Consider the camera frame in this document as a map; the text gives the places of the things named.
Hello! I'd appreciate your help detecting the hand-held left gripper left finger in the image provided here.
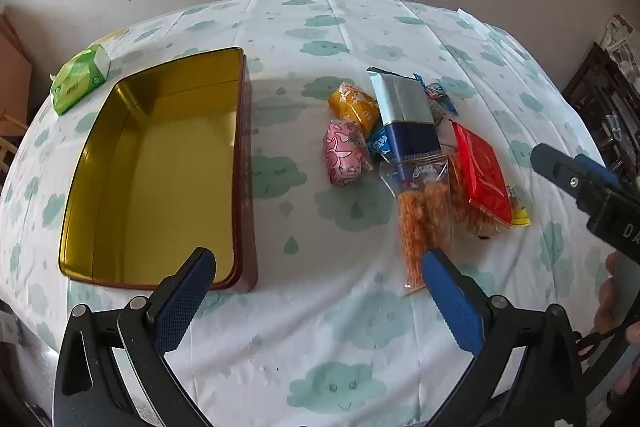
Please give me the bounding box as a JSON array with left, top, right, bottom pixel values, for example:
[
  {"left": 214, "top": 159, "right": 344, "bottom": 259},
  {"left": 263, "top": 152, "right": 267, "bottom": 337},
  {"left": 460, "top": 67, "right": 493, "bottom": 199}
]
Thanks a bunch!
[{"left": 52, "top": 247, "right": 218, "bottom": 427}]

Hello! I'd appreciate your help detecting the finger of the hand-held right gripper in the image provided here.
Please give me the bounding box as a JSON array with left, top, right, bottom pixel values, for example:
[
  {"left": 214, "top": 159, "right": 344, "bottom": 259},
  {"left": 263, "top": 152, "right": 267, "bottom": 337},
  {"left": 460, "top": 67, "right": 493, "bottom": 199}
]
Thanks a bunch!
[
  {"left": 531, "top": 143, "right": 608, "bottom": 212},
  {"left": 574, "top": 153, "right": 622, "bottom": 190}
]

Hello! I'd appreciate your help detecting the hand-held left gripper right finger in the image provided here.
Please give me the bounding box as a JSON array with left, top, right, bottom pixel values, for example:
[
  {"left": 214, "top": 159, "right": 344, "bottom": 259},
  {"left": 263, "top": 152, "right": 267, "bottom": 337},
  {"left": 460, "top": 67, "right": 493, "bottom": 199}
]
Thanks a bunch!
[{"left": 421, "top": 248, "right": 588, "bottom": 427}]

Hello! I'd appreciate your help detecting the small yellow snack packet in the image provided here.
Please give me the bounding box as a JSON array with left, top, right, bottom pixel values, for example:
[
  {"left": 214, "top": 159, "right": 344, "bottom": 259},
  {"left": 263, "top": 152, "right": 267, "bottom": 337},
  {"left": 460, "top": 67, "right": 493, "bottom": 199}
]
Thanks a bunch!
[{"left": 506, "top": 184, "right": 532, "bottom": 228}]

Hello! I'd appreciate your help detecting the red snack packet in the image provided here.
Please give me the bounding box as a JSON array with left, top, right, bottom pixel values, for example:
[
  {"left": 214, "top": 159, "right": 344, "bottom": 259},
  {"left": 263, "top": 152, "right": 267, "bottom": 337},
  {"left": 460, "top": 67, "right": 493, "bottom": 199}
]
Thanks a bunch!
[{"left": 446, "top": 121, "right": 516, "bottom": 240}]

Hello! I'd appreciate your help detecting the clear bag of orange sticks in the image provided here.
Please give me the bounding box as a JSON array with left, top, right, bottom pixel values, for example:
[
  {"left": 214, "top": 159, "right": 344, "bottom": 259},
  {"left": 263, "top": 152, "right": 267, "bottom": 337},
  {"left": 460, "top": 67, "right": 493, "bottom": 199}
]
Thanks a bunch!
[{"left": 378, "top": 154, "right": 458, "bottom": 298}]

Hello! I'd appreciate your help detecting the gold rectangular tin box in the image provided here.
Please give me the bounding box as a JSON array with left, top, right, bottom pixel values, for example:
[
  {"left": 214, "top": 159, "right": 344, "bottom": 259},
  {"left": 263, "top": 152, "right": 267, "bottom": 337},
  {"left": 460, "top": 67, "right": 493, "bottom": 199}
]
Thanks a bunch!
[{"left": 58, "top": 47, "right": 259, "bottom": 294}]

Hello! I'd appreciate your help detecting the small blue candy packet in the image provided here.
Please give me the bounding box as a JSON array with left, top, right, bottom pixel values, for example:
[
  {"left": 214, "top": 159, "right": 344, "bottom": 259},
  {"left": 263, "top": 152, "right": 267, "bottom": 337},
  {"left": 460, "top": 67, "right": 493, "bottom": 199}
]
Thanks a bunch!
[{"left": 412, "top": 74, "right": 460, "bottom": 116}]

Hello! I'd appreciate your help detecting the silver and navy snack packet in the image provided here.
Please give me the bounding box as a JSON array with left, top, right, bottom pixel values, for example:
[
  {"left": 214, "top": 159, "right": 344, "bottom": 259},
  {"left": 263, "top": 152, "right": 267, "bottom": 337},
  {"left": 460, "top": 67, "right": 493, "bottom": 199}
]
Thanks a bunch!
[{"left": 366, "top": 67, "right": 443, "bottom": 162}]

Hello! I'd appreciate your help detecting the light blue snack packet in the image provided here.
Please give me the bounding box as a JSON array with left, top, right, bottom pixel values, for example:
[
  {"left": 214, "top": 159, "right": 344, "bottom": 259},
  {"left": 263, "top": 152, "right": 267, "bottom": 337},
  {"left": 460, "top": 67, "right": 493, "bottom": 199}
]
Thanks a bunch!
[{"left": 366, "top": 127, "right": 393, "bottom": 158}]

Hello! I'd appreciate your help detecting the pink snack packet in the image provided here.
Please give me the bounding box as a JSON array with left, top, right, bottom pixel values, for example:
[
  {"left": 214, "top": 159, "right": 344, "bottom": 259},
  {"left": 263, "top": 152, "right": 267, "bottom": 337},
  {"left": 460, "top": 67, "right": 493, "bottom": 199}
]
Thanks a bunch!
[{"left": 322, "top": 119, "right": 375, "bottom": 188}]

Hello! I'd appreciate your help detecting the orange yellow snack packet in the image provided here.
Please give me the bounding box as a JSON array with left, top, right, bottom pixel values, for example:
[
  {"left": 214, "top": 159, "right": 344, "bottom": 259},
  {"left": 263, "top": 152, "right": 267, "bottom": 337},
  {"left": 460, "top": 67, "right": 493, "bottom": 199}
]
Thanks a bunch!
[{"left": 327, "top": 82, "right": 381, "bottom": 135}]

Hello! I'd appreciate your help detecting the person's right hand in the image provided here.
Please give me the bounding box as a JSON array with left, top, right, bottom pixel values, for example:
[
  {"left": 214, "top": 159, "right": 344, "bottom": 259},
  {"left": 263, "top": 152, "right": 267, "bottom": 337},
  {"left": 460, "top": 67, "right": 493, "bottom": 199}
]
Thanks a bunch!
[{"left": 594, "top": 253, "right": 640, "bottom": 410}]

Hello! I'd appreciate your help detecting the dark wooden cabinet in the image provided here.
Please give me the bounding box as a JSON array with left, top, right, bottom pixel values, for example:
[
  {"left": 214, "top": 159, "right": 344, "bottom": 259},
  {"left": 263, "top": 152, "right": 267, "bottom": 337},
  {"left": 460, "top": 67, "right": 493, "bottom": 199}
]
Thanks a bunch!
[{"left": 562, "top": 42, "right": 640, "bottom": 198}]

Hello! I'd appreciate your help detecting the stack of newspapers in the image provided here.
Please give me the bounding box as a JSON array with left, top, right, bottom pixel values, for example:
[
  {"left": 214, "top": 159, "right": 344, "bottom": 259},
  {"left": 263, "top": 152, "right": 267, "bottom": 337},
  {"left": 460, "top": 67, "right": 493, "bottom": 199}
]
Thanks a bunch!
[{"left": 602, "top": 13, "right": 640, "bottom": 62}]

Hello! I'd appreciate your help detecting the green tissue pack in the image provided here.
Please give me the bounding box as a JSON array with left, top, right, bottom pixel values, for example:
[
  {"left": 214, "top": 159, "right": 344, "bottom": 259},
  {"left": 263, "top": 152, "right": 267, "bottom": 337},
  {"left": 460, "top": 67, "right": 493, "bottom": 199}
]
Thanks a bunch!
[{"left": 50, "top": 46, "right": 112, "bottom": 116}]

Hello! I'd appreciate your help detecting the cloud print tablecloth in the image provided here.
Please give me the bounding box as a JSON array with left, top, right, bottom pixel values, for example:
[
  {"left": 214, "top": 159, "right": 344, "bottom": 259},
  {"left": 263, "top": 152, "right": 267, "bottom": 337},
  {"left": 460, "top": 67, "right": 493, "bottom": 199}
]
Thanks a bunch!
[{"left": 0, "top": 0, "right": 623, "bottom": 427}]

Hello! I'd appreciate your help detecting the brown cardboard sheet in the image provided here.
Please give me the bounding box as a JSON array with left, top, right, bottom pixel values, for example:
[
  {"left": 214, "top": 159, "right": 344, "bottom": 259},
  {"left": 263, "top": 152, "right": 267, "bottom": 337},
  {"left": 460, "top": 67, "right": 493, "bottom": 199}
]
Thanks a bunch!
[{"left": 0, "top": 14, "right": 33, "bottom": 118}]

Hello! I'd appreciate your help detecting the wooden chair frame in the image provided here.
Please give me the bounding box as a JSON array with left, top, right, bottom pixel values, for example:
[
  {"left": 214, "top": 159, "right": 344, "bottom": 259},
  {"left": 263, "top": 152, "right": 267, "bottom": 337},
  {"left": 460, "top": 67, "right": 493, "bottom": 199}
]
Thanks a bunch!
[{"left": 0, "top": 109, "right": 28, "bottom": 175}]

